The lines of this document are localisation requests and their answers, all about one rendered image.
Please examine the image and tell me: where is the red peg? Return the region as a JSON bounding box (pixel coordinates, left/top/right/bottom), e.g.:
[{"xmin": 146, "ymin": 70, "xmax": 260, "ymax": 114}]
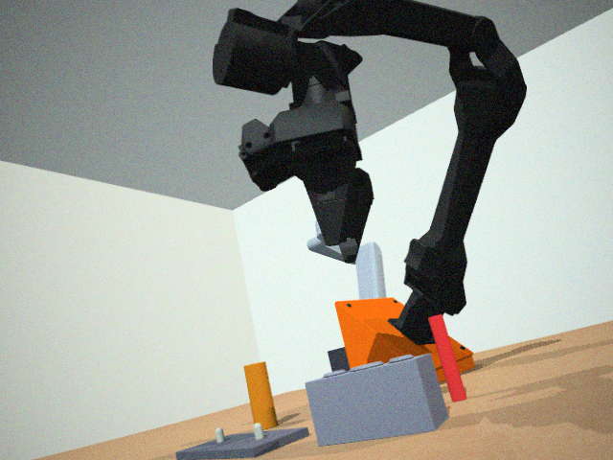
[{"xmin": 428, "ymin": 315, "xmax": 467, "ymax": 402}]

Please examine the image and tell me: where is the orange cylinder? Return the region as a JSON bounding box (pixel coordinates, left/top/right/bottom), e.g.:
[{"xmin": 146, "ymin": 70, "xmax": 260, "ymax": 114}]
[{"xmin": 244, "ymin": 361, "xmax": 278, "ymax": 430}]

